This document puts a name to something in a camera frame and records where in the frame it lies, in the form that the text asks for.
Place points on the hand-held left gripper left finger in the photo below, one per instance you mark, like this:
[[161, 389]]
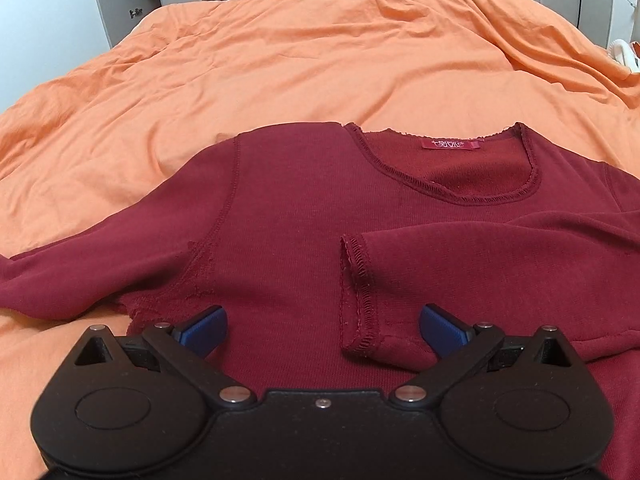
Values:
[[206, 327]]

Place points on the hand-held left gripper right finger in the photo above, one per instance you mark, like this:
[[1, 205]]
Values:
[[440, 329]]

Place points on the maroon long-sleeve shirt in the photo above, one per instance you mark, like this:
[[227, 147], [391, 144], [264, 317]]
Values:
[[295, 220]]

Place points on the white clothes pile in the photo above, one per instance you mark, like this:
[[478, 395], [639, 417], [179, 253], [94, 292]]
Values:
[[623, 53]]

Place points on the orange bed blanket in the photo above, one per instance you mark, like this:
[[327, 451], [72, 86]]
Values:
[[260, 65]]

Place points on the grey shelf cabinet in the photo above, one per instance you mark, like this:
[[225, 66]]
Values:
[[127, 0]]

